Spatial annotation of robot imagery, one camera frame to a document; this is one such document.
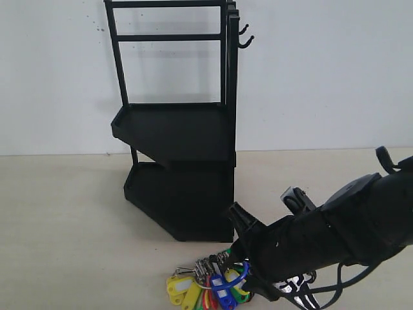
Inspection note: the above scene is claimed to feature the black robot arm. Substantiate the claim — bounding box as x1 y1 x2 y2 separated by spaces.
227 146 412 301

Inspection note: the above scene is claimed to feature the colourful key tag bunch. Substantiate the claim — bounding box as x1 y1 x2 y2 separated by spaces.
165 249 254 309

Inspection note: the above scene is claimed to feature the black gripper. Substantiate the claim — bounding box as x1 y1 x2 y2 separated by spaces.
225 201 352 301

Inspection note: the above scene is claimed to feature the black two-tier storage rack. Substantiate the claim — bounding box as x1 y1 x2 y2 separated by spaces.
105 1 247 243

